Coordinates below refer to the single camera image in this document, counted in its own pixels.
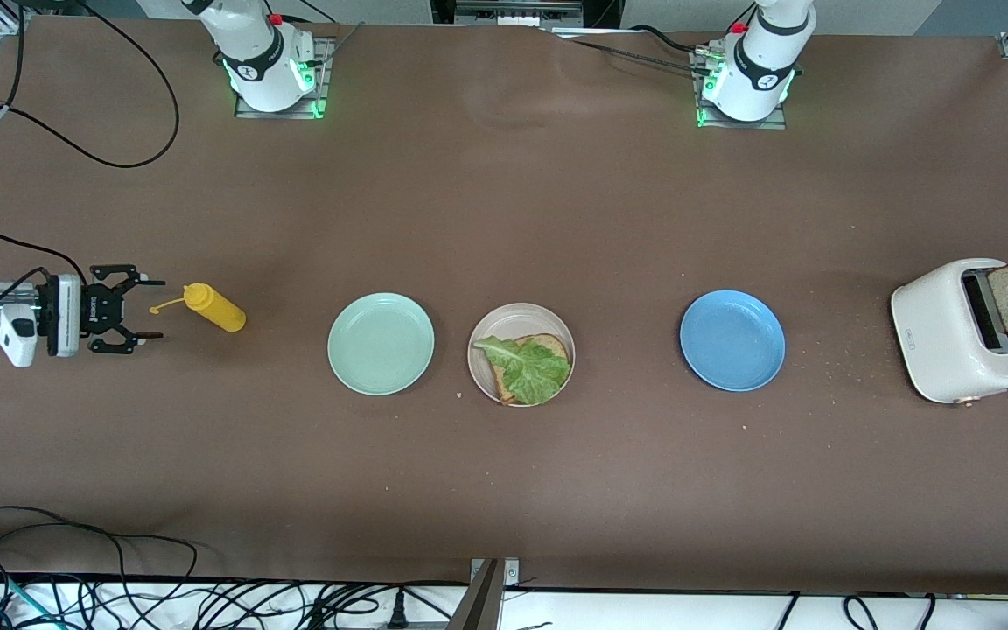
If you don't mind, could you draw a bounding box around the beige plate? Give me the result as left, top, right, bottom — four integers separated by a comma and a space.
467, 302, 576, 407

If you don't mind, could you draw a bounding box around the blue plate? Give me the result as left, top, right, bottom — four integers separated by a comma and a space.
679, 290, 787, 392

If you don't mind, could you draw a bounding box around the black arcing cable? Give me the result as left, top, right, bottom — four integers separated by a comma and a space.
0, 506, 199, 613

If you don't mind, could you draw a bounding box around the black and grey equipment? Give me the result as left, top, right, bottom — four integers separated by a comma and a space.
430, 0, 623, 32

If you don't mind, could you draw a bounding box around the yellow mustard squeeze bottle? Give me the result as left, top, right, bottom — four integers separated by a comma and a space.
149, 283, 248, 333

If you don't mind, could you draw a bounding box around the mint green plate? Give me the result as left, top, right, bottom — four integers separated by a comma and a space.
327, 292, 436, 396

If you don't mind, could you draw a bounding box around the long black looping cable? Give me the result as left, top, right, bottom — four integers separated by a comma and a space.
0, 0, 181, 167

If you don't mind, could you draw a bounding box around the small metal bracket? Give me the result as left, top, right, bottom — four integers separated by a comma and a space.
469, 557, 521, 587

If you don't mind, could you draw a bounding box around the white two-slot toaster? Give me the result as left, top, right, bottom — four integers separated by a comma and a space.
891, 258, 1008, 406

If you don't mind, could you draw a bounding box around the thin dark cable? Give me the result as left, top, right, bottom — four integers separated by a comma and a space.
548, 26, 715, 75

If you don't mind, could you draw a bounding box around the green lettuce leaf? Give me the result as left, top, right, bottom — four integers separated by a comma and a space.
473, 335, 572, 406

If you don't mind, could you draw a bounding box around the dark metal pole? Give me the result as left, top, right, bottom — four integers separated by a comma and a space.
445, 560, 505, 630

